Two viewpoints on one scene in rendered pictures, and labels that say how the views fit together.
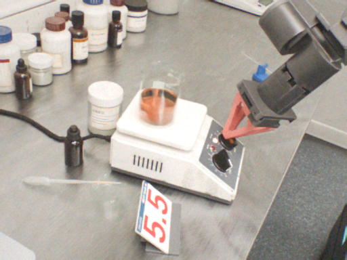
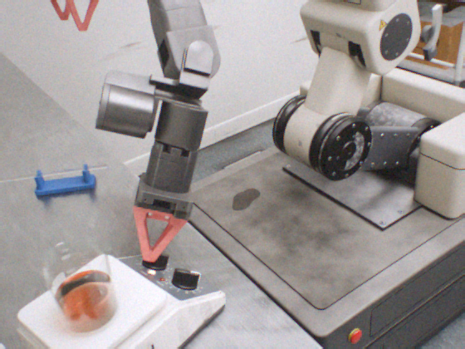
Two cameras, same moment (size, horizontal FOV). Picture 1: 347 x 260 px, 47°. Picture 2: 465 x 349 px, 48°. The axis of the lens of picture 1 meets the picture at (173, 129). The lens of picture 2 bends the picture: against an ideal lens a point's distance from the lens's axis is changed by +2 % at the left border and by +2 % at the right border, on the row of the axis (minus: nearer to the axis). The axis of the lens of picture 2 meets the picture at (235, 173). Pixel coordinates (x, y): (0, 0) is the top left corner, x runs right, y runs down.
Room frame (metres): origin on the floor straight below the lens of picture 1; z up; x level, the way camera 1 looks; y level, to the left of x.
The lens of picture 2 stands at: (0.14, 0.25, 1.25)
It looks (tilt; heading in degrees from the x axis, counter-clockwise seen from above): 33 degrees down; 306
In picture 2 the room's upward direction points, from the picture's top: 6 degrees counter-clockwise
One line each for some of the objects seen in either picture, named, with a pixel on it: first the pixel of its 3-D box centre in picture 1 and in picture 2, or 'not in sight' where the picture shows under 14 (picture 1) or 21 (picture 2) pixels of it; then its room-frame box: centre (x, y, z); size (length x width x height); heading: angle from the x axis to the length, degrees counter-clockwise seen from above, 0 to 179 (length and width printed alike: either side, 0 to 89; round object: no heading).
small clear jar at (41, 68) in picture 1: (41, 69); not in sight; (0.69, 0.28, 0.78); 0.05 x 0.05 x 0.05
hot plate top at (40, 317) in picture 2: (164, 117); (94, 306); (0.51, 0.02, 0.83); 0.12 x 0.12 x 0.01; 81
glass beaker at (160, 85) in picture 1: (160, 97); (85, 287); (0.50, 0.03, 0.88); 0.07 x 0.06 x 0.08; 53
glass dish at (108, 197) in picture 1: (108, 192); not in sight; (0.41, 0.08, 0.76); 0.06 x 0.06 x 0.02
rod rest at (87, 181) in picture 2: (272, 78); (64, 179); (0.84, -0.21, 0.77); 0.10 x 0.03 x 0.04; 39
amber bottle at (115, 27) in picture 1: (115, 28); not in sight; (0.91, 0.18, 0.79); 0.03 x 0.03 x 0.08
